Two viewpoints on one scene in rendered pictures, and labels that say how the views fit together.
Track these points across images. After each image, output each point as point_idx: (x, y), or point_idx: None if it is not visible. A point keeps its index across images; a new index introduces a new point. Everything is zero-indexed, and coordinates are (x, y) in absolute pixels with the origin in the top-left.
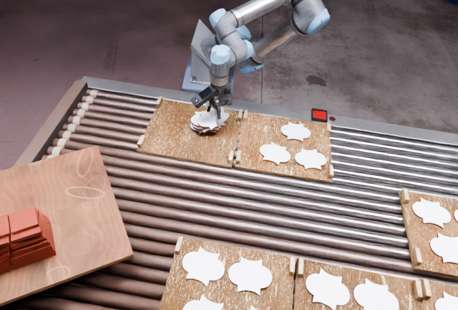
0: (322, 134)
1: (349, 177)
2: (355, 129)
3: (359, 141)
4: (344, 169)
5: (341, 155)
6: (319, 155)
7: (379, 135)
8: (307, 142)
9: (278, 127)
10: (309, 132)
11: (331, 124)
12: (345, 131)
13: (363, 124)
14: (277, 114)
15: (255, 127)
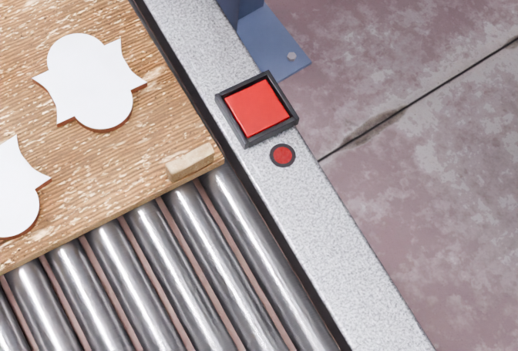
0: (150, 161)
1: (36, 343)
2: (293, 252)
3: (233, 291)
4: (46, 309)
5: (112, 271)
6: (24, 201)
7: (345, 345)
8: (74, 137)
9: (75, 28)
10: (116, 119)
11: (250, 167)
12: (244, 225)
13: (345, 264)
14: None
15: None
